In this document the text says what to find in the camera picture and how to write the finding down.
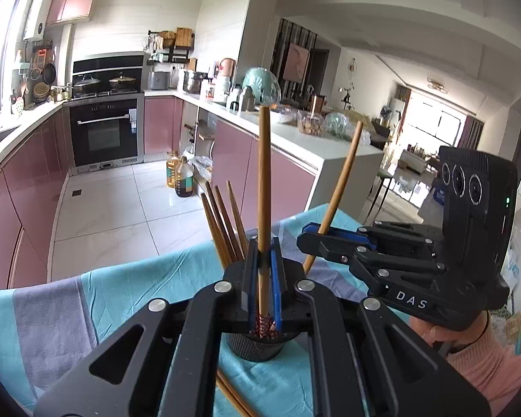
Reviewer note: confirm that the dark brown wooden chopstick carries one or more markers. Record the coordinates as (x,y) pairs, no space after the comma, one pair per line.
(264,207)

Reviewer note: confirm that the black built-in oven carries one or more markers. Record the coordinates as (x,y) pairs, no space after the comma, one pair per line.
(107,132)

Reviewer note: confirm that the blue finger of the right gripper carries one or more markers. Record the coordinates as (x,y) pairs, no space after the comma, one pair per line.
(311,238)

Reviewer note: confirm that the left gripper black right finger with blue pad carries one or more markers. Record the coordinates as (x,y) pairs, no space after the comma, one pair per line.
(365,360)

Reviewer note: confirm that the right hand pink sleeve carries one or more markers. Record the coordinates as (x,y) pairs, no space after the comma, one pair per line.
(493,369)

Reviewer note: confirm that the pink kitchen cabinets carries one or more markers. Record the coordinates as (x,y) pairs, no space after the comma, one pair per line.
(54,225)

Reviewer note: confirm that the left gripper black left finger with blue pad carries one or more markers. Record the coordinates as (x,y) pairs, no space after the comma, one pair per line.
(163,361)

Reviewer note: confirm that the bamboo chopstick with red end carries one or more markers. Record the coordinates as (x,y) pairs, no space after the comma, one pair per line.
(335,201)

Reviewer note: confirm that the green food cover dome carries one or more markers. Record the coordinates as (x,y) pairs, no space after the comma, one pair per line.
(264,85)

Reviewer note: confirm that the black camera box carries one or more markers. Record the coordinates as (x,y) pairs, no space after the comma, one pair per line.
(479,206)

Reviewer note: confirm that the black mesh utensil cup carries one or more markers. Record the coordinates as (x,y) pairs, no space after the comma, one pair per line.
(255,349)

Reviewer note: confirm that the teal grey patterned tablecloth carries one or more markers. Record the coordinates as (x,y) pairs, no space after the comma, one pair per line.
(46,329)

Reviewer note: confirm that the yellow cooking oil bottle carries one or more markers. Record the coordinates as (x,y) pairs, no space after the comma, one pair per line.
(172,162)

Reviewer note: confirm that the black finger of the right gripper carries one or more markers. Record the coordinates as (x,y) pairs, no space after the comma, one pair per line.
(334,252)

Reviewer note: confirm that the white water heater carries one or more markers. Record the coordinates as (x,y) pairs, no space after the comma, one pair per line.
(36,20)

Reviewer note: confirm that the steel stock pot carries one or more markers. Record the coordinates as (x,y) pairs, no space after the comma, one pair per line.
(192,81)

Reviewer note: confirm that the black stove range hood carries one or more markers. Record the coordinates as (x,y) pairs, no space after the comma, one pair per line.
(107,74)

